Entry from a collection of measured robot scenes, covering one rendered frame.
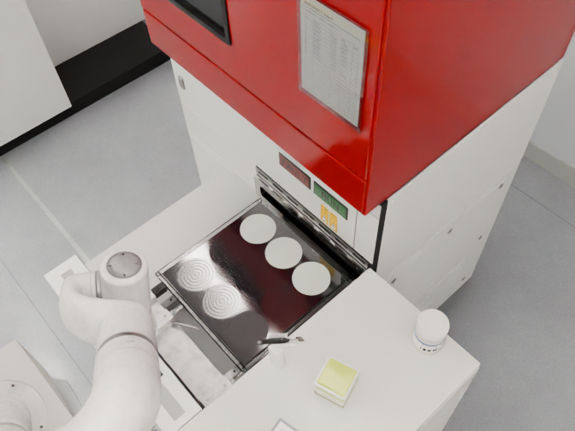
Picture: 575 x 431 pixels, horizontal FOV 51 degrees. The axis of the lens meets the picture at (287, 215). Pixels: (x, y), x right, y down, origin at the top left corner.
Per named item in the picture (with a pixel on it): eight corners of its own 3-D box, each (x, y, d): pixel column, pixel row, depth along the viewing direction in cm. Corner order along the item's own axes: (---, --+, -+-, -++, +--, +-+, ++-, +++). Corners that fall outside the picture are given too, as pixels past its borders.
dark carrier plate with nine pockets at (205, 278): (260, 203, 173) (260, 202, 173) (346, 280, 158) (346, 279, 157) (163, 274, 161) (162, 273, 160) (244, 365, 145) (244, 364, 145)
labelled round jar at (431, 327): (424, 321, 143) (431, 302, 135) (448, 341, 139) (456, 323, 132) (405, 339, 140) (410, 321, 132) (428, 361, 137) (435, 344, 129)
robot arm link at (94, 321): (46, 401, 86) (66, 309, 114) (161, 385, 90) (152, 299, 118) (38, 345, 83) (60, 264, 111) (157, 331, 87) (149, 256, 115)
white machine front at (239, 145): (194, 131, 201) (171, 31, 169) (373, 288, 164) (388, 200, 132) (186, 135, 200) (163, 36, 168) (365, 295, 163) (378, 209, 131)
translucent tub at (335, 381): (328, 365, 137) (329, 354, 132) (358, 381, 135) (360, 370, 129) (312, 394, 133) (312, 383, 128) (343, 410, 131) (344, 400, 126)
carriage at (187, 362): (151, 296, 162) (148, 291, 160) (236, 394, 146) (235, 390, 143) (126, 314, 159) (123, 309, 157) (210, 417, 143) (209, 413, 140)
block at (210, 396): (226, 380, 145) (225, 375, 142) (235, 390, 143) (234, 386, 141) (199, 403, 142) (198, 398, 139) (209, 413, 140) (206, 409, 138)
